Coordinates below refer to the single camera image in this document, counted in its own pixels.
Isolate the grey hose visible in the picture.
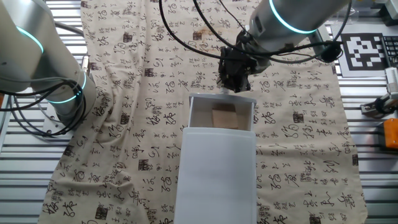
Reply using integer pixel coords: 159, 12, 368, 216
54, 21, 85, 37

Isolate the metal clamp with black ring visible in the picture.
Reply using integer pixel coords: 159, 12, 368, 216
360, 93, 398, 118

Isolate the black white fiducial marker board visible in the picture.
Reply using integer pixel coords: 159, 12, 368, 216
331, 24, 389, 78

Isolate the black cable bundle at base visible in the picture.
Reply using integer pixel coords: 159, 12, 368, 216
0, 77, 87, 138

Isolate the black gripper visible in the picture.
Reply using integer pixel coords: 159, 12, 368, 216
217, 45, 259, 94

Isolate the black round cable plug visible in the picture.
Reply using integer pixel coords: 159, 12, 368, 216
320, 41, 343, 63

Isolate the grey equipment box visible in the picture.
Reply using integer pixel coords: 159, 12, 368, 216
377, 0, 398, 27

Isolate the orange plastic object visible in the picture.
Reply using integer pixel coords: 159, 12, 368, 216
382, 118, 398, 149

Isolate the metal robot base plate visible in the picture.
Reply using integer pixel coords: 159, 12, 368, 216
42, 93, 77, 141

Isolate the beige calligraphy print cloth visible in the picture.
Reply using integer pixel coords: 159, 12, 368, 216
37, 0, 368, 224

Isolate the wooden block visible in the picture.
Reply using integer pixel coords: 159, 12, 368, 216
211, 103, 239, 130

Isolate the small metal bracket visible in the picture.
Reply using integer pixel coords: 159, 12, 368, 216
81, 55, 91, 77

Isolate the white drawer cabinet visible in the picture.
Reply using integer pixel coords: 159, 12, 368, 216
174, 126, 258, 224

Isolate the black keyboard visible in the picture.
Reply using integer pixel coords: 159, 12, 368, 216
381, 35, 398, 68

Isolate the white ribbed device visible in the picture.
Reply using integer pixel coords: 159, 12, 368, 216
384, 67, 398, 100

